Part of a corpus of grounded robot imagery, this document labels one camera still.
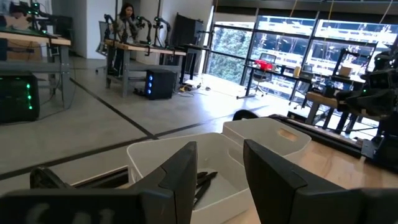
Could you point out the wooden workbench grey legs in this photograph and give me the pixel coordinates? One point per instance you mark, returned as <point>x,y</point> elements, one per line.
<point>65,62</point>
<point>125,77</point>
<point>320,99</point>

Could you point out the person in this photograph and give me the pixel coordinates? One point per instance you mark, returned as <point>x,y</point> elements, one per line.
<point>126,14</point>

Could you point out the blue lit computer tower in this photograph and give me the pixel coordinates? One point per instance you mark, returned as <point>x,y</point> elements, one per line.
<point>161,84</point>

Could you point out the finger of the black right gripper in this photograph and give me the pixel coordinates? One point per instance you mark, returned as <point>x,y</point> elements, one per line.
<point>348,97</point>
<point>359,109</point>

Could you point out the black background robot arm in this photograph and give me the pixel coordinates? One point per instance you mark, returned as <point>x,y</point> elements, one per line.
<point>32,9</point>
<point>108,21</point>
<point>161,25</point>

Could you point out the yellow cup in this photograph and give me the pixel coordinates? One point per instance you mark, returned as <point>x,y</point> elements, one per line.
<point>297,71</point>

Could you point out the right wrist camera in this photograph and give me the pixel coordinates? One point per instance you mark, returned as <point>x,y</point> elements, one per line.
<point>382,80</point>

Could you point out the black window desk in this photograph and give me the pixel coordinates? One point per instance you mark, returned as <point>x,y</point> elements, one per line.
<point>280,73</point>

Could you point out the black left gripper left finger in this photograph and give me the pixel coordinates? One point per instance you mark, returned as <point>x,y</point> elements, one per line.
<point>174,193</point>

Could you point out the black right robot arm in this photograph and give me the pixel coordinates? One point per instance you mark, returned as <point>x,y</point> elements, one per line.
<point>388,146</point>

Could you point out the black panel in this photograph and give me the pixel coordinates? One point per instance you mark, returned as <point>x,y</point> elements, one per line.
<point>188,31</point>

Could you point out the grey plastic bin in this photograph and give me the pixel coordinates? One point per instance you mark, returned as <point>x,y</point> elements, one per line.
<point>149,155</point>
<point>264,133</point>

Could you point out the green lit computer tower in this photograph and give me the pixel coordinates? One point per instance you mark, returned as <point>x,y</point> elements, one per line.
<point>15,99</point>

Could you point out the grey chair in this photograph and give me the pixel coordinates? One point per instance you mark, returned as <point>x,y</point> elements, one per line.
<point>101,37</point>

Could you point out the red object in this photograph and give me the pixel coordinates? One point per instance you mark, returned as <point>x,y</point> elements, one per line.
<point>264,64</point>

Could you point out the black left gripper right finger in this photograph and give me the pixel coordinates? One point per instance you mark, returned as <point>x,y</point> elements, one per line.
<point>273,193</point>

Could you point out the cardboard box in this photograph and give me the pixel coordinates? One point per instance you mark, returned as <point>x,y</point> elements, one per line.
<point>25,54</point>

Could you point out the black office chair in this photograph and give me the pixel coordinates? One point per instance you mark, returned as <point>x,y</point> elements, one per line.
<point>267,57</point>

